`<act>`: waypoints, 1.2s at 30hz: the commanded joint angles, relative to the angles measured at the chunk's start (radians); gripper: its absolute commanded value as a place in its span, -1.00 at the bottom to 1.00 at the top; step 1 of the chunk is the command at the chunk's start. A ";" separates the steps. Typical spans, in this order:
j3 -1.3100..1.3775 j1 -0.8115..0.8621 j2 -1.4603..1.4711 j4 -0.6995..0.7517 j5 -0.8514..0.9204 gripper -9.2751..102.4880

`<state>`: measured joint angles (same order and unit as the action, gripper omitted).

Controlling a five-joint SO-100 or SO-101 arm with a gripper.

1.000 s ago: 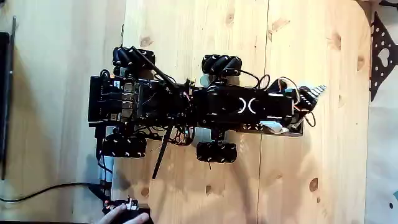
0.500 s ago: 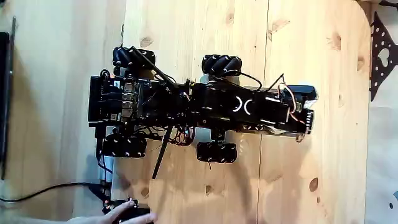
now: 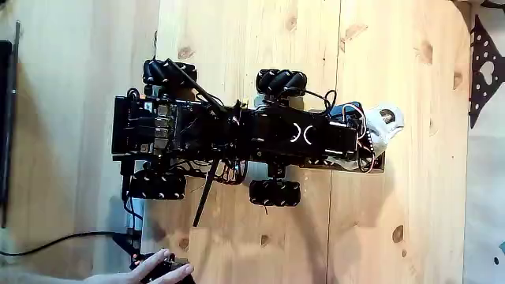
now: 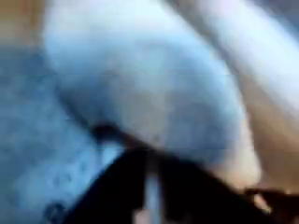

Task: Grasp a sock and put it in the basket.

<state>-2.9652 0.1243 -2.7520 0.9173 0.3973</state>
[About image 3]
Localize black leader arm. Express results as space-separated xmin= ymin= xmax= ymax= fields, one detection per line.
xmin=129 ymin=228 xmax=195 ymax=284

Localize person's hand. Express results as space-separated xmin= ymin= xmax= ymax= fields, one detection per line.
xmin=84 ymin=248 xmax=196 ymax=284

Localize black mecanum wheel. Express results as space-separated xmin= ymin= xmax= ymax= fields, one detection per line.
xmin=255 ymin=68 xmax=309 ymax=97
xmin=142 ymin=58 xmax=198 ymax=89
xmin=248 ymin=177 xmax=302 ymax=207
xmin=129 ymin=169 xmax=188 ymax=202

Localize black perforated sheet with heart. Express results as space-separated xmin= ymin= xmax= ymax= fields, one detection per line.
xmin=468 ymin=14 xmax=505 ymax=129

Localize black diagonal rod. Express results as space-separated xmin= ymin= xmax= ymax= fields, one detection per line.
xmin=163 ymin=58 xmax=229 ymax=116

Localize black flat panel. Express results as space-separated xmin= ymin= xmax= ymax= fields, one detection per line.
xmin=0 ymin=21 xmax=22 ymax=230

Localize black oval camera box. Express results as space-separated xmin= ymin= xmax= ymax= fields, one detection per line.
xmin=330 ymin=101 xmax=363 ymax=120

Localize black power cable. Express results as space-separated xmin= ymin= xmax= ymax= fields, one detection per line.
xmin=0 ymin=230 xmax=132 ymax=258

